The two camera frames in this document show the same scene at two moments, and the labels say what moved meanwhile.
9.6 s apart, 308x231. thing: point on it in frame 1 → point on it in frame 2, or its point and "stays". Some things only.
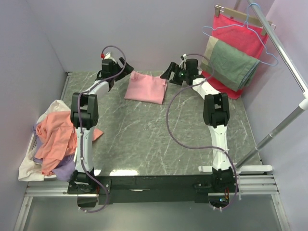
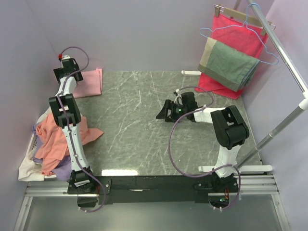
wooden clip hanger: x=244 y=17 stays
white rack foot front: x=256 y=168 stays
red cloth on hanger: x=246 y=37 stays
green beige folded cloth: x=230 y=67 stays
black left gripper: x=128 y=70 → x=59 y=71
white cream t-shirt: x=32 y=171 stays
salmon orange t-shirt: x=57 y=138 stays
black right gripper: x=173 y=67 → x=168 y=106
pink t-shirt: x=146 y=88 → x=91 y=85
